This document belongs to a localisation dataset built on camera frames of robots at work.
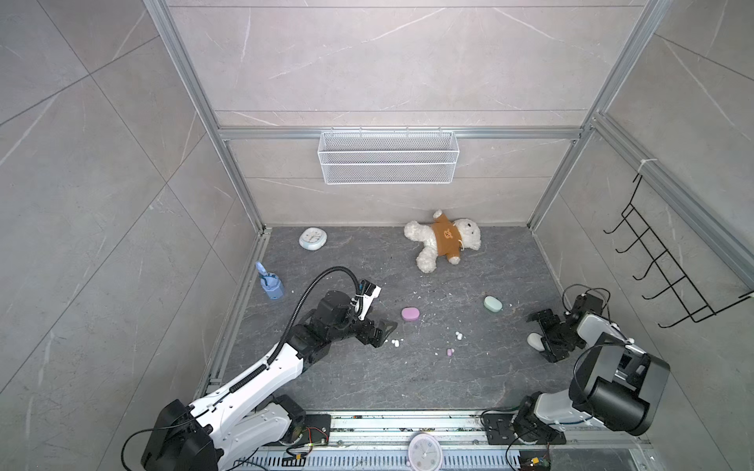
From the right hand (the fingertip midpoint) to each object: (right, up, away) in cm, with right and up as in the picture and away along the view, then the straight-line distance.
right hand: (533, 328), depth 90 cm
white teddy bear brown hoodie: (-25, +29, +16) cm, 42 cm away
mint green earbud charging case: (-11, +7, +6) cm, 14 cm away
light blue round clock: (-75, +29, +24) cm, 84 cm away
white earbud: (-23, -2, 0) cm, 23 cm away
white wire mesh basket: (-45, +57, +10) cm, 74 cm away
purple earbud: (-28, -6, -4) cm, 29 cm away
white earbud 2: (-43, -4, -2) cm, 44 cm away
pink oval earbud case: (-38, +4, +3) cm, 39 cm away
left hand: (-47, +8, -13) cm, 50 cm away
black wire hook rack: (+18, +13, -29) cm, 36 cm away
